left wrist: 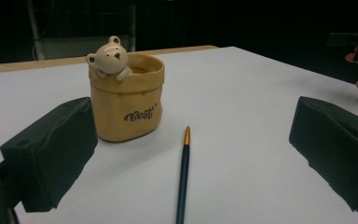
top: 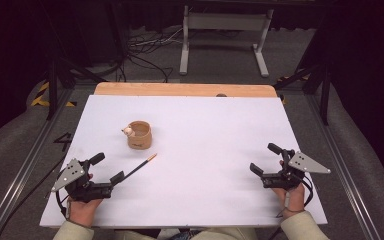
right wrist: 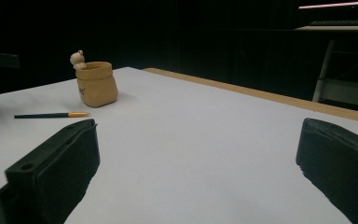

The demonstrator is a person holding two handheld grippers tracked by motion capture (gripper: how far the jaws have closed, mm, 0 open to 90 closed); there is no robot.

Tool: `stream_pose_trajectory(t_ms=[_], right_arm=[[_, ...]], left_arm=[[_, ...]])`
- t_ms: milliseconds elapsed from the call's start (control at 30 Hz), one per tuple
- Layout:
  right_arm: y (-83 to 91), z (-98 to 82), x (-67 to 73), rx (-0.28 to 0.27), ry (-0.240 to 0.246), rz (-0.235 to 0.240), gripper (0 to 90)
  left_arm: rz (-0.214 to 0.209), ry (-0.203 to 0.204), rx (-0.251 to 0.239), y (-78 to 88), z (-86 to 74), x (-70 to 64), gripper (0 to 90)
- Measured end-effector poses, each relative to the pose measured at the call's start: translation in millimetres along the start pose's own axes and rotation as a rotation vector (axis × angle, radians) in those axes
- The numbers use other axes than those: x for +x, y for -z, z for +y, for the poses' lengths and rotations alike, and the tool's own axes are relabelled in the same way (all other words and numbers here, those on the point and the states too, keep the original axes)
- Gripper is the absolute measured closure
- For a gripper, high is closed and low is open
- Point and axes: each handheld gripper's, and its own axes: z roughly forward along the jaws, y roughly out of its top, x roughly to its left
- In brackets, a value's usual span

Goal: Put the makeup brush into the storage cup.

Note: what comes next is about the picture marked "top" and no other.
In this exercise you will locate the person's right hand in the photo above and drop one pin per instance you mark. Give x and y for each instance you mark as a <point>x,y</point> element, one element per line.
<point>293,200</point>

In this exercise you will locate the aluminium floor rail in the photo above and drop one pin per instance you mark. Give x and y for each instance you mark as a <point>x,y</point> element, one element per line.
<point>340,166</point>
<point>26,166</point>

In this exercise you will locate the white metal stand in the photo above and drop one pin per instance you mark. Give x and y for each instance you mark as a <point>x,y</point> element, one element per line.
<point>225,21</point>

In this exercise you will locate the black pencil with wooden tip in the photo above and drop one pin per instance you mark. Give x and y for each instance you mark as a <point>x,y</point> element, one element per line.
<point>139,166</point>

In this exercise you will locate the yellow black hazard tape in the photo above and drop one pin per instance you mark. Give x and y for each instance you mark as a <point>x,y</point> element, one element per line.
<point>41,95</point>

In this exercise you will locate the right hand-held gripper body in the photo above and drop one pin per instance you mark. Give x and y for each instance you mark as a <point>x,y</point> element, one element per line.
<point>285,180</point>

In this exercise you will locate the wooden cup with small figure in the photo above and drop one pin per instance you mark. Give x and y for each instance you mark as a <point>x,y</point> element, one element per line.
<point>140,136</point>

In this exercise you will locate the black tripod stand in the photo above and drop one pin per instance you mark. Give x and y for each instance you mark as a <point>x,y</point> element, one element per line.
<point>52,86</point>
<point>323,83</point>

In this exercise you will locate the person's left hand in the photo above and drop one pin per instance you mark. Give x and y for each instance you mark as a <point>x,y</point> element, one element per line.
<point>82,211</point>

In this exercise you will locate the black tape mark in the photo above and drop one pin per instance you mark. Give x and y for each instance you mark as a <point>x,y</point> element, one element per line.
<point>64,140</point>

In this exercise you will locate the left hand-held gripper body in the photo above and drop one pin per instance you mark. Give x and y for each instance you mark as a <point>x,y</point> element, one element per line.
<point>80,188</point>

